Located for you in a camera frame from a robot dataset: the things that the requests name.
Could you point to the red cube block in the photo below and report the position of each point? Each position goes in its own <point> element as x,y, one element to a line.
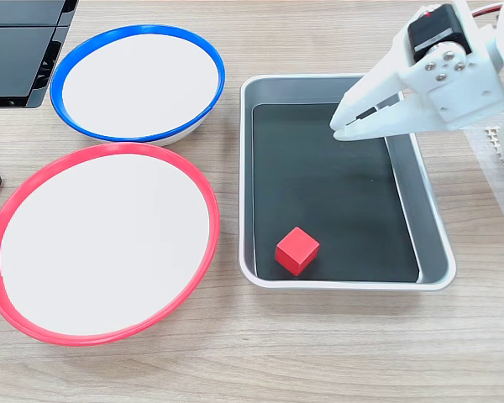
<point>296,251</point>

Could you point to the black tray liner mat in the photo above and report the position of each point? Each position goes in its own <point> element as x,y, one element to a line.
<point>327,201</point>

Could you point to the silver metal tray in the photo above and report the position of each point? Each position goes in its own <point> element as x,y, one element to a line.
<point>429,235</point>

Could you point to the white dish with blue rim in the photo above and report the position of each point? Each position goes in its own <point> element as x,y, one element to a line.
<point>138,84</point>

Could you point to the white dish with red rim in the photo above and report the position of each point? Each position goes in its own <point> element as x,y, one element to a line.
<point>105,243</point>

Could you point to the white mesh mat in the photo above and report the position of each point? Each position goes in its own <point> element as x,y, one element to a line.
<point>495,135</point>

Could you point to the black flat stand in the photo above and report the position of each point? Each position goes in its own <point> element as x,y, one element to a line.
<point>8,54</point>

